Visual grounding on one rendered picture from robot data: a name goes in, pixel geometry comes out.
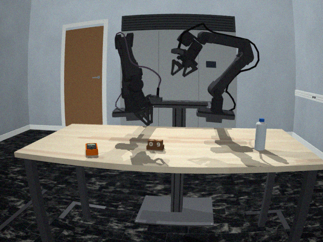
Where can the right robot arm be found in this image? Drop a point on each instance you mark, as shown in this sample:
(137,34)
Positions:
(131,74)

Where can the grey bottle with blue cap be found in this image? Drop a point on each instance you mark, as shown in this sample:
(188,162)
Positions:
(260,135)

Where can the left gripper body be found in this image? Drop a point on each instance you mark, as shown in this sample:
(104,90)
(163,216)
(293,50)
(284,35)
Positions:
(189,54)

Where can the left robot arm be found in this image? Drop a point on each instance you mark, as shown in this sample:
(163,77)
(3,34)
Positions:
(217,87)

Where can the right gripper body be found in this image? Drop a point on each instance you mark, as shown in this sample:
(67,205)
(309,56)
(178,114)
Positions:
(141,102)

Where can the orange digital multimeter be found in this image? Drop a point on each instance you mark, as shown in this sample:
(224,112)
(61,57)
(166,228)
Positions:
(91,149)

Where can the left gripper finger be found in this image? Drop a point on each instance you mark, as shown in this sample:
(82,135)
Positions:
(174,62)
(189,63)

